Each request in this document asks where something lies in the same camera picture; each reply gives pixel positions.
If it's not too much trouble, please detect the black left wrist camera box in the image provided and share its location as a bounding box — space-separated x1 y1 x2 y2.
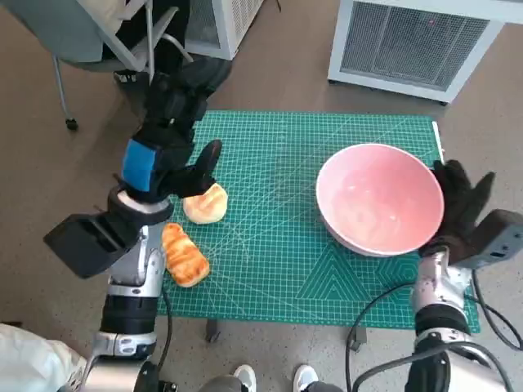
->
43 212 142 279

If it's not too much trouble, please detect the person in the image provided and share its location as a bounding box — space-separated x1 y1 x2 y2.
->
101 0 193 85
0 322 89 392
202 363 340 392

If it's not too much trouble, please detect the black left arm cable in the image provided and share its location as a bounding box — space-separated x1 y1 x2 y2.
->
157 285 175 368

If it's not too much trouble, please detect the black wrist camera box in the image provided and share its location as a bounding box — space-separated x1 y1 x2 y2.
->
43 212 142 279
461 208 523 270

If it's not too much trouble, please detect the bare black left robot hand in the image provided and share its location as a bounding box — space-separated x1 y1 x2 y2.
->
116 56 233 205

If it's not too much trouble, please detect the round pale bread bun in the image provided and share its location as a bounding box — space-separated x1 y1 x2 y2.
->
182 182 229 225

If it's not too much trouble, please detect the small white grilled cabinet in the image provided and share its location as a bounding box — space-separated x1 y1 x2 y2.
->
186 0 266 61

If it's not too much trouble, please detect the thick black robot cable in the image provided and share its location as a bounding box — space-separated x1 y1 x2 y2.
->
353 341 514 392

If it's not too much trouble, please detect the green cutting mat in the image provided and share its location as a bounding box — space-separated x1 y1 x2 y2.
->
157 109 481 334

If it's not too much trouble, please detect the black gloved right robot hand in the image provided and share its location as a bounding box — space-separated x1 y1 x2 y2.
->
420 158 497 258

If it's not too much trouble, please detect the long striped golden bread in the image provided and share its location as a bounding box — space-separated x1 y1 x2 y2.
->
162 222 211 289

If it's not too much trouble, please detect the white strip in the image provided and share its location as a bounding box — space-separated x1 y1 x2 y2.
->
431 121 445 158

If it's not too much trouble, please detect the pink bowl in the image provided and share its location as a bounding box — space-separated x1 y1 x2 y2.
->
315 142 445 257

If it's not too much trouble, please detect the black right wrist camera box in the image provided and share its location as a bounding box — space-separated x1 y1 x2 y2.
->
461 208 523 270

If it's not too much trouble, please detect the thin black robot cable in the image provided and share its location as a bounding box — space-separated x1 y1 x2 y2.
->
345 281 418 392

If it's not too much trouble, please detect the large white grilled cabinet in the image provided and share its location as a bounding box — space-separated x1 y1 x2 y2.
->
327 0 506 106

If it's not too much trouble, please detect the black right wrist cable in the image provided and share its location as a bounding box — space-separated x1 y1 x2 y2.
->
473 269 523 352

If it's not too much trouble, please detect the grey office chair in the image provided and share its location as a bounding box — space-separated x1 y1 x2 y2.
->
6 0 195 131

